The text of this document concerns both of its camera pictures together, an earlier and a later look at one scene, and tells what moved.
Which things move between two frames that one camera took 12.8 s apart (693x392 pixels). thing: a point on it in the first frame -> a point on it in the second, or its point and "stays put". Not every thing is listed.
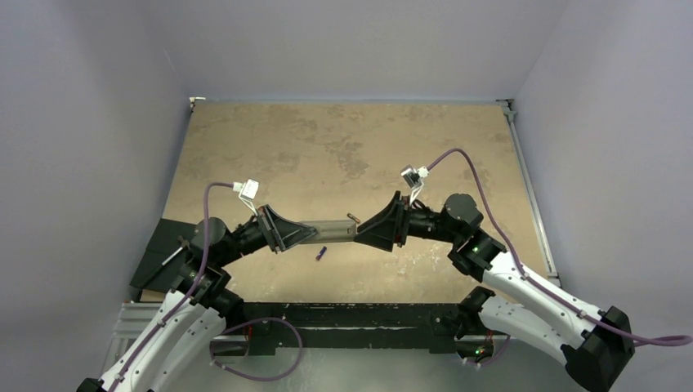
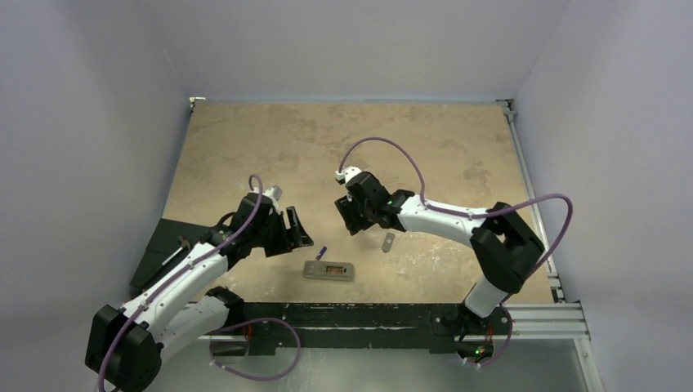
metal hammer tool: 185,244 stays put
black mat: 149,272 stays put
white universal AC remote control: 330,231 -> 328,270
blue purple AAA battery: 321,252 stays put
